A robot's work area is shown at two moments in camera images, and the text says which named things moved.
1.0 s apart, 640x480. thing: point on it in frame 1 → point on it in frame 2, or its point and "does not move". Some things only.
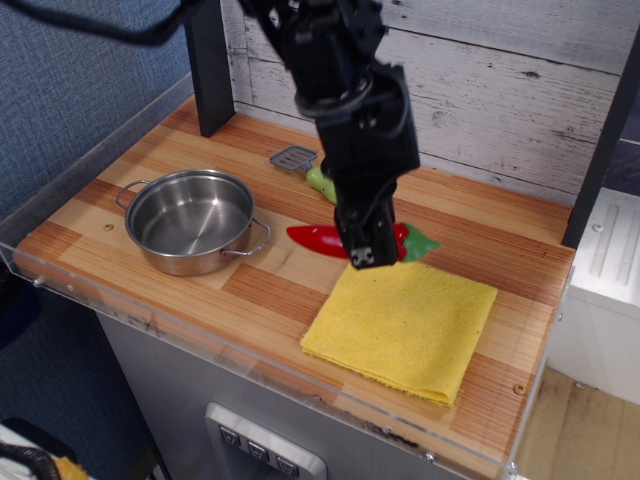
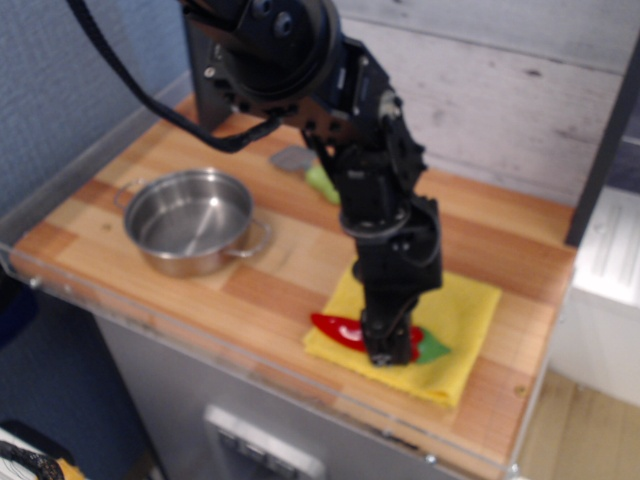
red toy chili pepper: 324,240 → 425,345
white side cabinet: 596,341 does not move
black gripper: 365,151 → 394,270
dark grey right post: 599,172 does not move
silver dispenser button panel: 255,440 does not move
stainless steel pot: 192,223 does not move
